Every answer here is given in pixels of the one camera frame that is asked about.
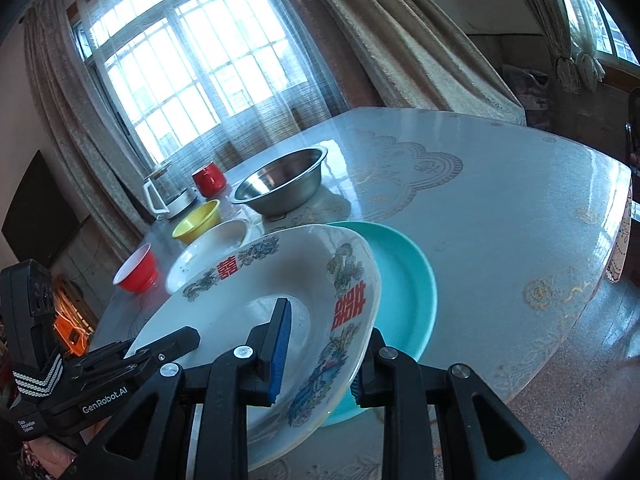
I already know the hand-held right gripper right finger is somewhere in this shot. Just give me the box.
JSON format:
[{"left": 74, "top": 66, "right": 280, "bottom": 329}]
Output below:
[{"left": 350, "top": 329, "right": 571, "bottom": 480}]

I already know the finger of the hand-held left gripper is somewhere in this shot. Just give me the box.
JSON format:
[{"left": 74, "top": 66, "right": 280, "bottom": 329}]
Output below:
[
  {"left": 122, "top": 326, "right": 202, "bottom": 363},
  {"left": 65, "top": 342, "right": 166, "bottom": 386}
]

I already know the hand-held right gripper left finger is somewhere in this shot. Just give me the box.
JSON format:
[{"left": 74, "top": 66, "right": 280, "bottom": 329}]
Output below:
[{"left": 65, "top": 298, "right": 292, "bottom": 480}]

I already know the red bowl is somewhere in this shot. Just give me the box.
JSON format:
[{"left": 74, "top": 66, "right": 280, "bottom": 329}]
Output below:
[{"left": 112, "top": 243, "right": 160, "bottom": 293}]

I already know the white patterned plate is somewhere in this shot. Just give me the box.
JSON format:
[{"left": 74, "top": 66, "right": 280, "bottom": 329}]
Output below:
[{"left": 124, "top": 224, "right": 383, "bottom": 471}]

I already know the teal plate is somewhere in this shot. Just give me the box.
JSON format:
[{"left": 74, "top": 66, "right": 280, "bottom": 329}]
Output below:
[{"left": 320, "top": 221, "right": 438, "bottom": 428}]

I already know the person's left forearm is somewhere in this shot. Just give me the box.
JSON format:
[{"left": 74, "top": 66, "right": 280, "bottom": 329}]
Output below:
[{"left": 0, "top": 430, "right": 81, "bottom": 480}]

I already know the orange glowing heater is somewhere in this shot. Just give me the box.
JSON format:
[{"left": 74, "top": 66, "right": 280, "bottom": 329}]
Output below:
[{"left": 52, "top": 275, "right": 98, "bottom": 356}]

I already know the small white plate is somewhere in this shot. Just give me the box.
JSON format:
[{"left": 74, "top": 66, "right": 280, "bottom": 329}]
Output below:
[{"left": 165, "top": 219, "right": 249, "bottom": 295}]

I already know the black television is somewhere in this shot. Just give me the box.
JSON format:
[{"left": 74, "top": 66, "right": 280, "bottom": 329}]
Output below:
[{"left": 1, "top": 149, "right": 81, "bottom": 270}]

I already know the yellow bowl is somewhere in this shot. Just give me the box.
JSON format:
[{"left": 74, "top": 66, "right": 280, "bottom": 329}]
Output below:
[{"left": 172, "top": 199, "right": 222, "bottom": 246}]

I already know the white electric kettle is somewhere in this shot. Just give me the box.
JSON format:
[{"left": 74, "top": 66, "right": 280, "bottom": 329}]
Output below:
[{"left": 142, "top": 160, "right": 198, "bottom": 221}]

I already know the red mug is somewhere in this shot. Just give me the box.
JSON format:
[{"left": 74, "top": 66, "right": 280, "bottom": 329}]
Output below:
[{"left": 192, "top": 161, "right": 227, "bottom": 198}]

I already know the stainless steel bowl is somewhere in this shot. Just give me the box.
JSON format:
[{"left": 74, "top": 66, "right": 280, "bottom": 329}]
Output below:
[{"left": 230, "top": 146, "right": 329, "bottom": 218}]

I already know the beige heavy curtain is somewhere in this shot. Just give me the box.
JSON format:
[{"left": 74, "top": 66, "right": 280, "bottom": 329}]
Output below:
[
  {"left": 22, "top": 0, "right": 151, "bottom": 261},
  {"left": 280, "top": 0, "right": 526, "bottom": 126}
]

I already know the sheer white curtain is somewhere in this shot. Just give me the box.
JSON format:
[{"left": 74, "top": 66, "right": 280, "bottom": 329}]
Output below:
[{"left": 75, "top": 0, "right": 351, "bottom": 166}]

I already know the patterned tablecloth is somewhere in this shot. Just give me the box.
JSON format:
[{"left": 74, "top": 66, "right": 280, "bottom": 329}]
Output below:
[{"left": 90, "top": 107, "right": 633, "bottom": 480}]

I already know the large barred window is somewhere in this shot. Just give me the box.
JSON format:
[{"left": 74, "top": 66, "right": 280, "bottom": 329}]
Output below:
[{"left": 70, "top": 0, "right": 321, "bottom": 161}]

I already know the tied beige curtain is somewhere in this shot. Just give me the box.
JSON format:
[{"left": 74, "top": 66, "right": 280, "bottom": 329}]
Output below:
[{"left": 520, "top": 0, "right": 608, "bottom": 93}]

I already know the small side window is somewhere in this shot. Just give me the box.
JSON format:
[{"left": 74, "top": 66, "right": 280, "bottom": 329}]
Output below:
[{"left": 550, "top": 0, "right": 640, "bottom": 66}]

